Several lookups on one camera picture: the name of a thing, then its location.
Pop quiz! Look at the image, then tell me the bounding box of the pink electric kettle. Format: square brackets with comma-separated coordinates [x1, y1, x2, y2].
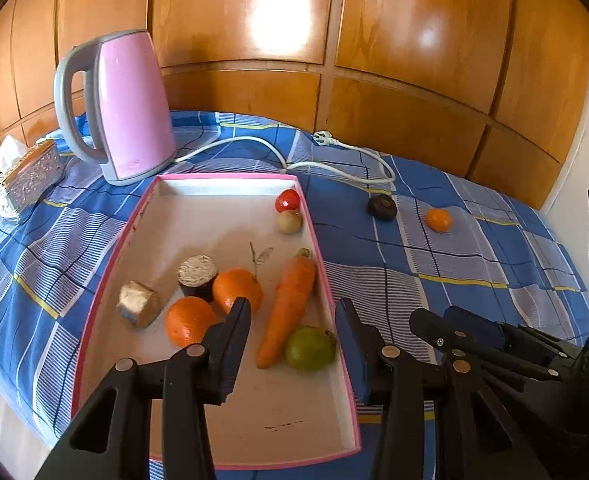
[54, 29, 178, 187]

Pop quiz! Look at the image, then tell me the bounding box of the pink cardboard box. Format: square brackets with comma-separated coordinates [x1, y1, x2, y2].
[71, 172, 363, 472]

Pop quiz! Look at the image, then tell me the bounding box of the blue plaid blanket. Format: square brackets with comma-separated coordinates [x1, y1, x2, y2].
[0, 108, 589, 480]

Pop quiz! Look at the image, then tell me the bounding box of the tan round fruit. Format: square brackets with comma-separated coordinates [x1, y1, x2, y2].
[277, 208, 303, 235]

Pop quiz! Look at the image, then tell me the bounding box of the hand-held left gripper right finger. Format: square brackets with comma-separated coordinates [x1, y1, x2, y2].
[335, 297, 526, 480]

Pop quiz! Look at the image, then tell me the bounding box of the red tomato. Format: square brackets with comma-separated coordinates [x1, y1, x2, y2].
[274, 188, 301, 212]

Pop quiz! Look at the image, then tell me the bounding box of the small mandarin orange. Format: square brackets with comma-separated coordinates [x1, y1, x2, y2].
[426, 208, 453, 233]

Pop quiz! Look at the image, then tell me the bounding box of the dry twig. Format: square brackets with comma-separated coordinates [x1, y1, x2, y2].
[248, 241, 274, 281]

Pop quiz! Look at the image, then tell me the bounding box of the dark brown round fruit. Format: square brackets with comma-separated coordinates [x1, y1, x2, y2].
[367, 193, 398, 222]

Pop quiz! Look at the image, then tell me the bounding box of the dark cylindrical food piece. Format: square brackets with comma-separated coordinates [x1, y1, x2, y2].
[177, 255, 218, 302]

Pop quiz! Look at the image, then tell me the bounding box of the carrot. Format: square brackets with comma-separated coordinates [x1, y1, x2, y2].
[256, 248, 318, 369]

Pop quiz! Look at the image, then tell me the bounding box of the white power cable with plug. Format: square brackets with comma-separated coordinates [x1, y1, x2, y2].
[174, 131, 397, 184]

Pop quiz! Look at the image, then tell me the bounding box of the beige cube food piece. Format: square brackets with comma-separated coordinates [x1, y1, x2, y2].
[118, 281, 162, 329]

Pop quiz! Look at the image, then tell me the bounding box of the green pear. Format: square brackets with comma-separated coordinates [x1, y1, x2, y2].
[285, 325, 337, 372]

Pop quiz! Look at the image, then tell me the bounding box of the wooden wardrobe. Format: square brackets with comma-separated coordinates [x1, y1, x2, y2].
[0, 0, 589, 211]

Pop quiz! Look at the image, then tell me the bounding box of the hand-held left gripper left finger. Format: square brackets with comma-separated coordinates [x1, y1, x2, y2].
[34, 296, 252, 480]

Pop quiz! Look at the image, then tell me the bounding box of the silver embossed tissue box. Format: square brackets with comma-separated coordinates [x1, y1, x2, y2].
[0, 136, 66, 221]

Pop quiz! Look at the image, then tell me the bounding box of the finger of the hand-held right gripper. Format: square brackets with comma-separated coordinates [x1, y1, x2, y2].
[443, 306, 563, 383]
[409, 307, 480, 367]

